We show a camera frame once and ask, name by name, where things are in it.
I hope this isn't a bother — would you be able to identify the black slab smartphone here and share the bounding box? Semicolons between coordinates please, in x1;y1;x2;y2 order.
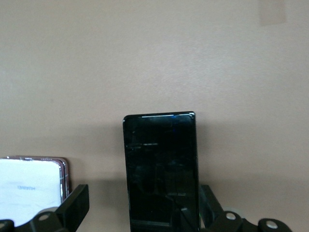
122;111;201;232

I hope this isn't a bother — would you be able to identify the lavender flip phone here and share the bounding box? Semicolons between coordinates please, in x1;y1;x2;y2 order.
0;156;71;227

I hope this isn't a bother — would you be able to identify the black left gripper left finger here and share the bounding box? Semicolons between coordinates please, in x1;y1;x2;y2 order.
0;184;90;232

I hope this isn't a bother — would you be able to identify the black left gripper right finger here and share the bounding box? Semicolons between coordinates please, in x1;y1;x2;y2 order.
199;184;291;232

